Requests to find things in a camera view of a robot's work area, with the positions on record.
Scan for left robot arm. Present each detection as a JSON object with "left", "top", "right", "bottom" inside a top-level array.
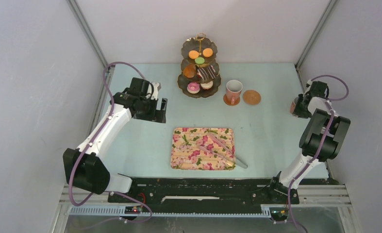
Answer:
[{"left": 63, "top": 78, "right": 167, "bottom": 202}]

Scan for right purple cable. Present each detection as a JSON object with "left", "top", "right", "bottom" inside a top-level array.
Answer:
[{"left": 287, "top": 74, "right": 349, "bottom": 233}]

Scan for orange round biscuit bottom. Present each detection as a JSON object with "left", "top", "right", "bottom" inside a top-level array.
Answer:
[{"left": 188, "top": 50, "right": 199, "bottom": 59}]

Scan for three-tier dark cake stand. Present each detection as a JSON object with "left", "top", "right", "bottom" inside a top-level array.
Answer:
[{"left": 177, "top": 33, "right": 221, "bottom": 99}]

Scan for pink handled tongs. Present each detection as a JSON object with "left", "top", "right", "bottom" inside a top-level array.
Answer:
[{"left": 199, "top": 133, "right": 248, "bottom": 169}]

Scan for brown croissant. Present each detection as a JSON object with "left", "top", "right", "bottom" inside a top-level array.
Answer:
[{"left": 183, "top": 64, "right": 196, "bottom": 79}]

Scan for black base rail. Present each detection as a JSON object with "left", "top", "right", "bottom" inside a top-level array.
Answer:
[{"left": 107, "top": 176, "right": 299, "bottom": 216}]

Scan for white donut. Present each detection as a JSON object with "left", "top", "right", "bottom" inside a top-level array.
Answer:
[{"left": 200, "top": 81, "right": 214, "bottom": 90}]

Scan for orange round biscuit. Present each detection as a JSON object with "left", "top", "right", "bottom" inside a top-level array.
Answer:
[
  {"left": 202, "top": 48, "right": 214, "bottom": 58},
  {"left": 188, "top": 50, "right": 199, "bottom": 59}
]

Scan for pink mug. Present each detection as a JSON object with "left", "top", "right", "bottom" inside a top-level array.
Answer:
[
  {"left": 226, "top": 80, "right": 243, "bottom": 96},
  {"left": 289, "top": 98, "right": 297, "bottom": 115}
]

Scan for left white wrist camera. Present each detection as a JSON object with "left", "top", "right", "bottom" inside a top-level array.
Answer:
[{"left": 151, "top": 82, "right": 161, "bottom": 100}]

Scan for purple cable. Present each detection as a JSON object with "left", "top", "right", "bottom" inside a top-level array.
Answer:
[
  {"left": 68, "top": 62, "right": 153, "bottom": 224},
  {"left": 287, "top": 74, "right": 349, "bottom": 233}
]

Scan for pink frosted donut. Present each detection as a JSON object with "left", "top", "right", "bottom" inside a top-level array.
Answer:
[{"left": 187, "top": 83, "right": 200, "bottom": 94}]

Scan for chocolate layered cake slice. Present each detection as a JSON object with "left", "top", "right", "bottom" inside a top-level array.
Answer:
[{"left": 197, "top": 65, "right": 216, "bottom": 83}]

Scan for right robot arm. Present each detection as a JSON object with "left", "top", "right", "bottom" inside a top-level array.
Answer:
[{"left": 267, "top": 78, "right": 351, "bottom": 203}]

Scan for floral serving tray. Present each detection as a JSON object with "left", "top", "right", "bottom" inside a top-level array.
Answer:
[{"left": 170, "top": 127, "right": 236, "bottom": 170}]

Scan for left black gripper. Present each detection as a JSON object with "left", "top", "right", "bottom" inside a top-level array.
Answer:
[{"left": 134, "top": 96, "right": 167, "bottom": 123}]

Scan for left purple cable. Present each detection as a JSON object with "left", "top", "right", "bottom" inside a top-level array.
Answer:
[{"left": 68, "top": 62, "right": 153, "bottom": 224}]

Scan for green macaron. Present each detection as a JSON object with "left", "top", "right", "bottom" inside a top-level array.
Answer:
[{"left": 194, "top": 57, "right": 205, "bottom": 65}]

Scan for brown round coaster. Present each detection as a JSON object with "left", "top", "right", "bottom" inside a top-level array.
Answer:
[
  {"left": 243, "top": 90, "right": 262, "bottom": 105},
  {"left": 223, "top": 94, "right": 240, "bottom": 106}
]

